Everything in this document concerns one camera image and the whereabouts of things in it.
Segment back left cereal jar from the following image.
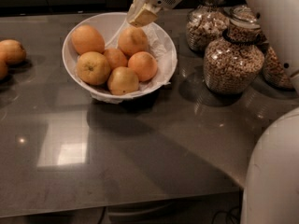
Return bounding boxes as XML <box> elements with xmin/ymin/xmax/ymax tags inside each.
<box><xmin>186</xmin><ymin>0</ymin><xmax>229</xmax><ymax>52</ymax></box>

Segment cereal glass jar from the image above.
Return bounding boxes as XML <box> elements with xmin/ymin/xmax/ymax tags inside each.
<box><xmin>263</xmin><ymin>47</ymin><xmax>293</xmax><ymax>90</ymax></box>
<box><xmin>203</xmin><ymin>5</ymin><xmax>264</xmax><ymax>95</ymax></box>

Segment black cables under table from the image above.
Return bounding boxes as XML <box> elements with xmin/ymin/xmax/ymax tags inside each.
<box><xmin>211</xmin><ymin>205</ymin><xmax>242</xmax><ymax>224</ymax></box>

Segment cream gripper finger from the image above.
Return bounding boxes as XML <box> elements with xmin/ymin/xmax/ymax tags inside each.
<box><xmin>127</xmin><ymin>4</ymin><xmax>159</xmax><ymax>27</ymax></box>
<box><xmin>127</xmin><ymin>0</ymin><xmax>145</xmax><ymax>20</ymax></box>

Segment right cereal glass jar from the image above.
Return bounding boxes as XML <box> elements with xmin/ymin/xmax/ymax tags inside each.
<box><xmin>263</xmin><ymin>47</ymin><xmax>293</xmax><ymax>90</ymax></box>

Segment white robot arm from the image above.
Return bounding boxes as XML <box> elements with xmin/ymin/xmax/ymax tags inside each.
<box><xmin>127</xmin><ymin>0</ymin><xmax>299</xmax><ymax>224</ymax></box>

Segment orange on table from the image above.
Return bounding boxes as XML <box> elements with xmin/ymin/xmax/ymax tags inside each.
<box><xmin>0</xmin><ymin>39</ymin><xmax>26</xmax><ymax>65</ymax></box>

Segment white bowl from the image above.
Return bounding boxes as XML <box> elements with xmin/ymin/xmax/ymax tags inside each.
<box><xmin>62</xmin><ymin>12</ymin><xmax>178</xmax><ymax>104</ymax></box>

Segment front cereal glass jar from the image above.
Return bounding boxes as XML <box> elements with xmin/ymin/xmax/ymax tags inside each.
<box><xmin>203</xmin><ymin>5</ymin><xmax>264</xmax><ymax>95</ymax></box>

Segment white paper liner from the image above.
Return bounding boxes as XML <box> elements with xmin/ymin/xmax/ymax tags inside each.
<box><xmin>90</xmin><ymin>13</ymin><xmax>178</xmax><ymax>104</ymax></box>

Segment yellowish orange front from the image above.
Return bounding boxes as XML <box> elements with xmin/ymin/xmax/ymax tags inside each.
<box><xmin>107</xmin><ymin>66</ymin><xmax>139</xmax><ymax>95</ymax></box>

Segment small centre orange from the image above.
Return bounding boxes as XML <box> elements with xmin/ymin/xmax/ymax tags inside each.
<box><xmin>104</xmin><ymin>48</ymin><xmax>128</xmax><ymax>69</ymax></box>

